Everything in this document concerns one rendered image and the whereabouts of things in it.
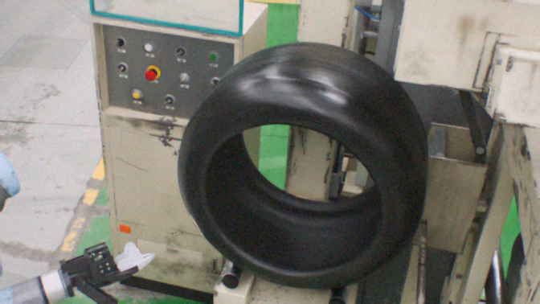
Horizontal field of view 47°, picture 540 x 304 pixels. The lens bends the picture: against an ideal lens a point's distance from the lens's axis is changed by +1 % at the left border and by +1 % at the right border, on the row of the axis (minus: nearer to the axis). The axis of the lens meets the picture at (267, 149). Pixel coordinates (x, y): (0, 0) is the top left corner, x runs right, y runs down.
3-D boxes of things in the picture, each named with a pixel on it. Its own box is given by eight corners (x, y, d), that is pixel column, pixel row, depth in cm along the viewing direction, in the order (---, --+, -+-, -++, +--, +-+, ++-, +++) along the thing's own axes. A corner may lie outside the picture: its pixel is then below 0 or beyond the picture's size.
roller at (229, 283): (254, 199, 187) (267, 199, 186) (258, 211, 189) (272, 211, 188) (219, 276, 158) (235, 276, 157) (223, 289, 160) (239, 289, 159)
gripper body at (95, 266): (112, 249, 141) (59, 269, 137) (123, 282, 144) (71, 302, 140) (107, 240, 148) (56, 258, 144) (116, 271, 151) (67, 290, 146)
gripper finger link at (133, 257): (152, 241, 146) (114, 255, 143) (158, 263, 147) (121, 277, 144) (149, 237, 149) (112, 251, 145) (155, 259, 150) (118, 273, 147)
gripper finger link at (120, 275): (138, 267, 144) (101, 281, 141) (141, 273, 144) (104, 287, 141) (134, 260, 148) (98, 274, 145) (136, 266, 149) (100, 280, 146)
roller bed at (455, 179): (412, 204, 192) (431, 121, 176) (460, 214, 189) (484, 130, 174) (409, 244, 175) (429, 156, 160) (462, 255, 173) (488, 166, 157)
